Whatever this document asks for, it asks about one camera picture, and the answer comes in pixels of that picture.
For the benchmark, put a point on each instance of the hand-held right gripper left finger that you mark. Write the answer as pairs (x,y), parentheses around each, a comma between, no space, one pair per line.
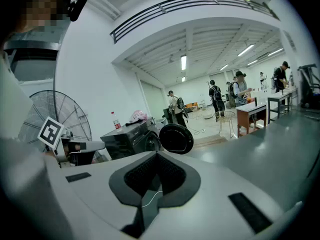
(95,199)

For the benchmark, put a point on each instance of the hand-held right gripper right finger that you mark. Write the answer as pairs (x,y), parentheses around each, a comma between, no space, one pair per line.
(212,201)

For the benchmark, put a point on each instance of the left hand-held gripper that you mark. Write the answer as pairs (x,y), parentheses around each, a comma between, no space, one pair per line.
(51,132)

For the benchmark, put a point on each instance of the person's left forearm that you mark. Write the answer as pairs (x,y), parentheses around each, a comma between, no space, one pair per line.
(50,154)

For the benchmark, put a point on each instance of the clear water bottle red label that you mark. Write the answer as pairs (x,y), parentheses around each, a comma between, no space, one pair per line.
(117,124)

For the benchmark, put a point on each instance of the dark square table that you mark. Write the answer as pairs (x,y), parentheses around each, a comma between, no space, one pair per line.
(125,141)

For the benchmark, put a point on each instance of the black cloth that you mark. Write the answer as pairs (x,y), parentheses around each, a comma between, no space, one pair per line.
(135,123)

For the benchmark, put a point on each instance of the pink tissue packet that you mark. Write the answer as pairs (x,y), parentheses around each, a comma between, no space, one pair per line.
(138,115)

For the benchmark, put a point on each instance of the black open cabinet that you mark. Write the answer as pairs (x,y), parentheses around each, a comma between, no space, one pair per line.
(167,115)

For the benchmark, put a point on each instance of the person's beige shirt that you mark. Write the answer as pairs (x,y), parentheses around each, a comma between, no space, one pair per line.
(12,104)

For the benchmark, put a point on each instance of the orange sofa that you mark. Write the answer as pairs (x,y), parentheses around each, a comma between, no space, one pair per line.
(191,105)

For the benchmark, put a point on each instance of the brown table white top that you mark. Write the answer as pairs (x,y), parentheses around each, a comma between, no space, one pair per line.
(250,107)

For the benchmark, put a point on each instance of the row of ceiling tube lights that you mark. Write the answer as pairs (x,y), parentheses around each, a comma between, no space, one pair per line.
(183,62)

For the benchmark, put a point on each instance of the grey table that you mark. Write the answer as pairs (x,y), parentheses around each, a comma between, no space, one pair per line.
(277,96)

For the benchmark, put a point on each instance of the person's head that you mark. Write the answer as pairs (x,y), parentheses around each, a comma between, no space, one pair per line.
(42,6)

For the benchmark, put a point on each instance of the black balcony railing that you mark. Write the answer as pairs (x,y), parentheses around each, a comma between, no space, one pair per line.
(162,8)

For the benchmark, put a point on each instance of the black pedestal fan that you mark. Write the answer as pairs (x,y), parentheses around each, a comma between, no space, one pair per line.
(72,114)

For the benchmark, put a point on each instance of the black head-mounted camera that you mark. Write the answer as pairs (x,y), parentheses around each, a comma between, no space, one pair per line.
(77,7)

